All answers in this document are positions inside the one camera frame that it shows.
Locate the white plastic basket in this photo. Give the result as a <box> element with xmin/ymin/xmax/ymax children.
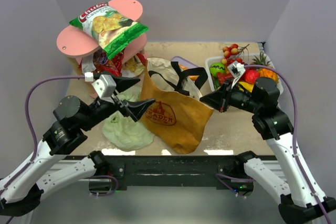
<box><xmin>205</xmin><ymin>53</ymin><xmax>284</xmax><ymax>94</ymax></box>

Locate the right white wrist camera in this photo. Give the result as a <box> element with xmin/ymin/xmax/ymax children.
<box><xmin>228</xmin><ymin>61</ymin><xmax>245</xmax><ymax>89</ymax></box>

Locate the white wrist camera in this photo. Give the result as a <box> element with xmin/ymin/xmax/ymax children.
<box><xmin>84</xmin><ymin>72</ymin><xmax>117</xmax><ymax>103</ymax></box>
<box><xmin>228</xmin><ymin>61</ymin><xmax>245</xmax><ymax>89</ymax></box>

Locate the green toy watermelon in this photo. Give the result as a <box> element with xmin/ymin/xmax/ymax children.
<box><xmin>209</xmin><ymin>62</ymin><xmax>226</xmax><ymax>78</ymax></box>

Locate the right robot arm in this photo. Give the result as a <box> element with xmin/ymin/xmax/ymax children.
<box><xmin>200</xmin><ymin>77</ymin><xmax>335</xmax><ymax>223</ymax></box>

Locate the brown Trader Joe's bag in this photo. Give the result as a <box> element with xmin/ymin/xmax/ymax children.
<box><xmin>141</xmin><ymin>57</ymin><xmax>214</xmax><ymax>154</ymax></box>

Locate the lavender tray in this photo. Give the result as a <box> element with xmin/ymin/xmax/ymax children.
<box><xmin>171</xmin><ymin>56</ymin><xmax>198</xmax><ymax>69</ymax></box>

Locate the light green plastic bag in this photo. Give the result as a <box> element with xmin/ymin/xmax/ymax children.
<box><xmin>101</xmin><ymin>83</ymin><xmax>155</xmax><ymax>152</ymax></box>

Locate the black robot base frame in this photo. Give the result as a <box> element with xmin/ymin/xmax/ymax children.
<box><xmin>89</xmin><ymin>151</ymin><xmax>254</xmax><ymax>196</ymax></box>

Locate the red toy lobster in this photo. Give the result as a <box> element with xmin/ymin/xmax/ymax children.
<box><xmin>217</xmin><ymin>72</ymin><xmax>234</xmax><ymax>84</ymax></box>

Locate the toy pineapple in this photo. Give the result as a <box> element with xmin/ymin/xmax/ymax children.
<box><xmin>253</xmin><ymin>52</ymin><xmax>279</xmax><ymax>83</ymax></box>

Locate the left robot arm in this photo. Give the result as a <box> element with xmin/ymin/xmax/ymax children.
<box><xmin>1</xmin><ymin>72</ymin><xmax>154</xmax><ymax>218</ymax></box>

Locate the upper yellow toy banana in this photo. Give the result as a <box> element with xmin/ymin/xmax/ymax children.
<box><xmin>237</xmin><ymin>81</ymin><xmax>254</xmax><ymax>92</ymax></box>

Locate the toy baguette bread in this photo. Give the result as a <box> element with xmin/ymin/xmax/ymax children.
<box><xmin>180</xmin><ymin>65</ymin><xmax>199</xmax><ymax>81</ymax></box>

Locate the pink two-tier shelf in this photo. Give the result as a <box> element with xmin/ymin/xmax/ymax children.
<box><xmin>57</xmin><ymin>0</ymin><xmax>148</xmax><ymax>75</ymax></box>

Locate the red Chuba chips bag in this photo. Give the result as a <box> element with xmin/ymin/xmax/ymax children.
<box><xmin>120</xmin><ymin>53</ymin><xmax>147</xmax><ymax>78</ymax></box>

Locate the green Chuba cassava chips bag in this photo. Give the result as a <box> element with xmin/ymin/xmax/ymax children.
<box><xmin>69</xmin><ymin>2</ymin><xmax>149</xmax><ymax>60</ymax></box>

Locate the red yellow berry sprig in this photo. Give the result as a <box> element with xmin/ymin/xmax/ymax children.
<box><xmin>221</xmin><ymin>44</ymin><xmax>250</xmax><ymax>66</ymax></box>

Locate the red toy pomegranate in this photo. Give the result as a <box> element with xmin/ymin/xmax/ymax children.
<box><xmin>244</xmin><ymin>70</ymin><xmax>260</xmax><ymax>84</ymax></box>

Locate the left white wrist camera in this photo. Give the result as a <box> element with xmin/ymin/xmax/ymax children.
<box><xmin>84</xmin><ymin>72</ymin><xmax>117</xmax><ymax>103</ymax></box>

